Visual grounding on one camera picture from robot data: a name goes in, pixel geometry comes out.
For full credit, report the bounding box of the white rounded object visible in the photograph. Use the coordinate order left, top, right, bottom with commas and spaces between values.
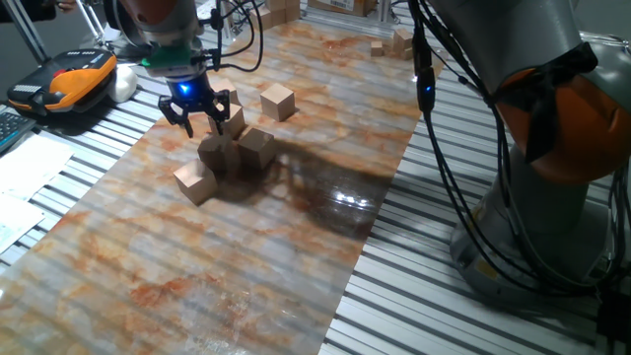
107, 64, 139, 104

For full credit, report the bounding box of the orange black teach pendant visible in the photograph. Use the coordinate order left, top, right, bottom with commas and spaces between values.
6, 48, 118, 117

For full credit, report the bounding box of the orange grey marble mat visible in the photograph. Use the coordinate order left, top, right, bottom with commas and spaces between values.
0, 22, 445, 355

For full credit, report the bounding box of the brown cardboard box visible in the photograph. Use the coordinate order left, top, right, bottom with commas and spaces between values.
308, 0, 379, 18

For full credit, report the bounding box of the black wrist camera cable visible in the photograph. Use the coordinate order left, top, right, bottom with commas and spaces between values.
196, 0, 265, 74

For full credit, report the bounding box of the black round machine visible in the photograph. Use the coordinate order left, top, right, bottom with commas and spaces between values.
101, 0, 149, 50

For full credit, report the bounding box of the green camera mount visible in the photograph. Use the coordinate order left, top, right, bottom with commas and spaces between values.
141, 43, 196, 69

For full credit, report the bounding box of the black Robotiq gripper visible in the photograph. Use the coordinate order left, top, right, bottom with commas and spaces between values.
157, 73, 232, 140

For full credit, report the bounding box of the thin metal tripod leg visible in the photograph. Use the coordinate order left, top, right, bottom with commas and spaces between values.
76, 0, 112, 50

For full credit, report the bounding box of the white paper sheet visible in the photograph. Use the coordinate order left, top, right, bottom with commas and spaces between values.
0, 133, 75, 201
0, 192, 45, 255

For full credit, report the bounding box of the black sleeved forearm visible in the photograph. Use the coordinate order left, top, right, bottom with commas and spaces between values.
0, 0, 58, 24

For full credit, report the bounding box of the black strap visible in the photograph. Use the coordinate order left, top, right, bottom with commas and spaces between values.
490, 41, 600, 164

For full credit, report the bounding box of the grey metal stand bar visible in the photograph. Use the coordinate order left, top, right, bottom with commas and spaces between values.
4, 0, 50, 65

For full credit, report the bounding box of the black keyboard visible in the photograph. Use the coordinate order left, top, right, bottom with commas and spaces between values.
0, 110, 36, 154

